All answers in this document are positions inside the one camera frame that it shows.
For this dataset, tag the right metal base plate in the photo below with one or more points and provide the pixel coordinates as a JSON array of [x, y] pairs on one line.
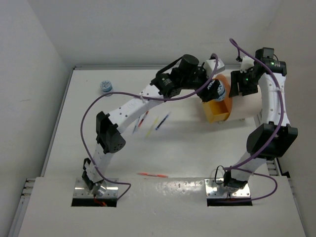
[[215, 190]]

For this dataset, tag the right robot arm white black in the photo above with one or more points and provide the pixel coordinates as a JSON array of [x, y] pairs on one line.
[[272, 138]]

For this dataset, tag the dark blue pen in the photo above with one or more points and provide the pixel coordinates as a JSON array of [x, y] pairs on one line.
[[162, 121]]

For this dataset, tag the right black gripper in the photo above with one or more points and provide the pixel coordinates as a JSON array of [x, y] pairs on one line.
[[236, 78]]

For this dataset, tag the metal base plate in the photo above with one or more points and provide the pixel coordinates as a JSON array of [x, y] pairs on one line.
[[215, 190], [103, 190]]

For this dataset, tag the yellow pen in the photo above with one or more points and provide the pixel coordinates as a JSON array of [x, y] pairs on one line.
[[152, 127]]

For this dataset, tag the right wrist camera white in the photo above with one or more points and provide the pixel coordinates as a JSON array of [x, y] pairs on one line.
[[245, 63]]

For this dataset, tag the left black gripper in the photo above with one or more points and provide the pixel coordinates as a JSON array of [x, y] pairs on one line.
[[211, 93]]

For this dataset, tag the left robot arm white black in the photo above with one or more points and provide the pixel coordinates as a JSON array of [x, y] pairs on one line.
[[185, 73]]

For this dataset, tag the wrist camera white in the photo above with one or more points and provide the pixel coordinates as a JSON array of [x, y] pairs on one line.
[[245, 63], [212, 67]]

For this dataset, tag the red pen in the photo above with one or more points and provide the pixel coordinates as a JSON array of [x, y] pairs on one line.
[[143, 118]]

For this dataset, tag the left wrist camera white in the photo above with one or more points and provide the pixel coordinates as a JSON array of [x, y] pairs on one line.
[[212, 67]]

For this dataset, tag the yellow drawer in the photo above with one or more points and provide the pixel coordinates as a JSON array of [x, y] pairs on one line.
[[217, 109]]

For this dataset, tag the round drawer organizer box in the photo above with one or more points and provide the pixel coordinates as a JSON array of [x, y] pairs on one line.
[[238, 107]]

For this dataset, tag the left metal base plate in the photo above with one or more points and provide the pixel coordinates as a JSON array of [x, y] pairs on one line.
[[103, 190]]

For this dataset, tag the orange pen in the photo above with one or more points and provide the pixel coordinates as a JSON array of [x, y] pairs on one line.
[[152, 175]]

